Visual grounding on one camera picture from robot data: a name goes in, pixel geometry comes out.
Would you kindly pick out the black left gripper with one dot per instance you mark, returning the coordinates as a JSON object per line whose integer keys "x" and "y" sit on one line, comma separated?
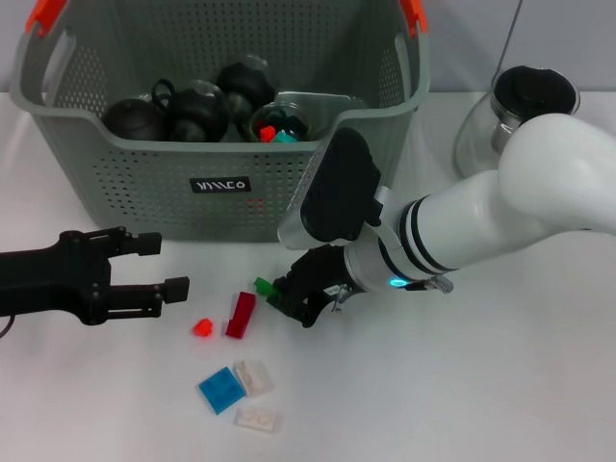
{"x": 48, "y": 279}

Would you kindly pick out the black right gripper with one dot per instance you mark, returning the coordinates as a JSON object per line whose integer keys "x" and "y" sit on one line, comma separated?
{"x": 320, "y": 279}

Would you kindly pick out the green toy brick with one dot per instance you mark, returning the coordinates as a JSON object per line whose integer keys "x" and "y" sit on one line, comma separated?
{"x": 262, "y": 286}

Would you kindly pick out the small red toy brick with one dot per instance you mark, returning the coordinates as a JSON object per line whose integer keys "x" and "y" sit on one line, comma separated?
{"x": 266, "y": 132}
{"x": 203, "y": 328}

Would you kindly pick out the teal toy plate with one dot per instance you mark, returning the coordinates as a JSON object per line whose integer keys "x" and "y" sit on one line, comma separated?
{"x": 285, "y": 138}

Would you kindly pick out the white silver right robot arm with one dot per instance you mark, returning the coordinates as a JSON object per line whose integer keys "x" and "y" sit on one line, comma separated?
{"x": 481, "y": 221}

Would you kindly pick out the grey perforated storage basket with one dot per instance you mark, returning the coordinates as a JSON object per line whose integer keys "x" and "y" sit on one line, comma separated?
{"x": 192, "y": 212}

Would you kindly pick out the long dark red toy brick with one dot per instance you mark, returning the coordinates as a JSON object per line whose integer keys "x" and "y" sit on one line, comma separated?
{"x": 240, "y": 315}

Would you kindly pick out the white toy brick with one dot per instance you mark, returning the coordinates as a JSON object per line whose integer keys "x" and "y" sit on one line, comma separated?
{"x": 252, "y": 377}

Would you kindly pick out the blue flat toy plate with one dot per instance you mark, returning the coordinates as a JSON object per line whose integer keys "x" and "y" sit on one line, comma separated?
{"x": 221, "y": 391}

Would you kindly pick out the white flat toy plate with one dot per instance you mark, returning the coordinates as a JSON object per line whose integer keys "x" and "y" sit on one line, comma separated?
{"x": 257, "y": 418}

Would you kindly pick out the dark clay teapot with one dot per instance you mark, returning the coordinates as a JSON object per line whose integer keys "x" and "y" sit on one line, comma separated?
{"x": 130, "y": 122}

